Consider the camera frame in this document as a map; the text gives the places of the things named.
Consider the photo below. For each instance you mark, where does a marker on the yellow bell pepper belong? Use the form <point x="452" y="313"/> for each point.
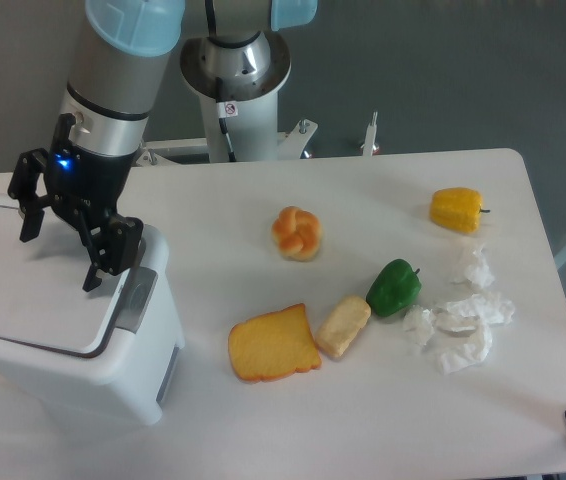
<point x="459" y="209"/>

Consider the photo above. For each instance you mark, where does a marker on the upper crumpled white tissue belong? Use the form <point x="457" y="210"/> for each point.
<point x="472" y="267"/>

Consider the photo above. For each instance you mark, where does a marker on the orange toast slice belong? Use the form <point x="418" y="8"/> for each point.
<point x="273" y="346"/>

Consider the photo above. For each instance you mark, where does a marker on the knotted bread roll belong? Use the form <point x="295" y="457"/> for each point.
<point x="297" y="234"/>

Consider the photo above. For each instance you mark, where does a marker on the white trash can body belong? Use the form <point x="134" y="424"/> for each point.
<point x="127" y="376"/>

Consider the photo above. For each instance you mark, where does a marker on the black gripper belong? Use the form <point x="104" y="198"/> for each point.
<point x="88" y="186"/>

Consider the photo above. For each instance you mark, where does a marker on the large crumpled white tissue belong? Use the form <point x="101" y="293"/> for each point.
<point x="471" y="320"/>

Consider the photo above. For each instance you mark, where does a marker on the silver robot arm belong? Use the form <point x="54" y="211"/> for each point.
<point x="232" y="55"/>

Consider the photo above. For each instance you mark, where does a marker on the white trash can lid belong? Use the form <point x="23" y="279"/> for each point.
<point x="42" y="300"/>

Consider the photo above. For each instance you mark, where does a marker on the pale bread loaf piece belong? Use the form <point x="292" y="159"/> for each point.
<point x="342" y="325"/>

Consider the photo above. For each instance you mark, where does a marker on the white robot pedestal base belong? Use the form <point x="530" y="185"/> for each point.
<point x="237" y="131"/>

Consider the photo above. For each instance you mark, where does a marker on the green bell pepper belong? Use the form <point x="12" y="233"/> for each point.
<point x="395" y="288"/>

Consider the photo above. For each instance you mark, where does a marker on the small crumpled white tissue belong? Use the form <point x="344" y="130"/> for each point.
<point x="418" y="322"/>

